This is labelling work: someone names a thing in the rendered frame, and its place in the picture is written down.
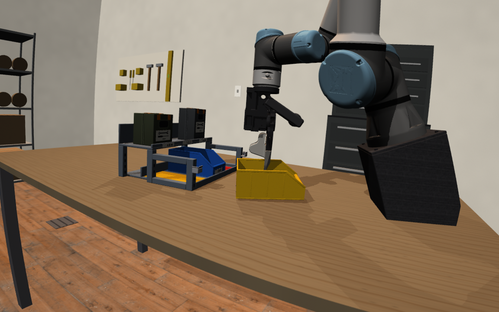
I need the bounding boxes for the yellow bin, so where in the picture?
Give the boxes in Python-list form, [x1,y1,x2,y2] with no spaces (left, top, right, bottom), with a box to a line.
[236,158,305,200]

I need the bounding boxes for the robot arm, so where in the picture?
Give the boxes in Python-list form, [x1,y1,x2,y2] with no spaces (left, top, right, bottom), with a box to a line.
[253,0,427,147]

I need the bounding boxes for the blue bin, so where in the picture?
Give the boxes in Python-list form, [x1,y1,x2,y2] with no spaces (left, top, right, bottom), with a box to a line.
[168,146,224,177]

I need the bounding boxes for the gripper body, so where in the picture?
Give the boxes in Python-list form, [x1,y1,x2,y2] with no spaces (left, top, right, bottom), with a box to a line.
[244,86,279,132]

